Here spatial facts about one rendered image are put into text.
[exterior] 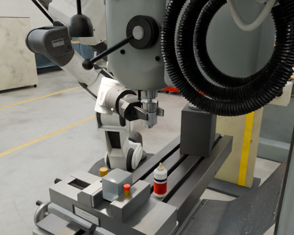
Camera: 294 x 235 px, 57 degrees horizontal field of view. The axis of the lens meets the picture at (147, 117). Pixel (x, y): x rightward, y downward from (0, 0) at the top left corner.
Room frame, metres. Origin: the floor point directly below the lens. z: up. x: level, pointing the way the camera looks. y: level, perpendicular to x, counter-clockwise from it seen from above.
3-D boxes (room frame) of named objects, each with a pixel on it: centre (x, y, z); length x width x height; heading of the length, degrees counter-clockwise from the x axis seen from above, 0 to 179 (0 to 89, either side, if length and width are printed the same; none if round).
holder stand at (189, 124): (1.10, -0.23, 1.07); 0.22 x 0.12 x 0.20; 160
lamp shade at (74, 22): (0.83, 0.19, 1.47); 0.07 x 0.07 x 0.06
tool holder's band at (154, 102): (0.74, -0.01, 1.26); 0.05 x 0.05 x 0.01
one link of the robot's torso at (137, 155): (1.56, 0.15, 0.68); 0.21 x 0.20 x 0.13; 168
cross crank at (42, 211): (1.00, 0.42, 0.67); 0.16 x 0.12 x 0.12; 59
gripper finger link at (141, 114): (0.72, 0.02, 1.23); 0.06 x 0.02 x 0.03; 38
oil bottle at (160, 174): (0.73, -0.04, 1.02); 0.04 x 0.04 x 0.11
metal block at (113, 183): (0.60, 0.08, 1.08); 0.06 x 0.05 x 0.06; 147
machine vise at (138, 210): (0.62, 0.10, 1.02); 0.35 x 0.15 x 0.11; 57
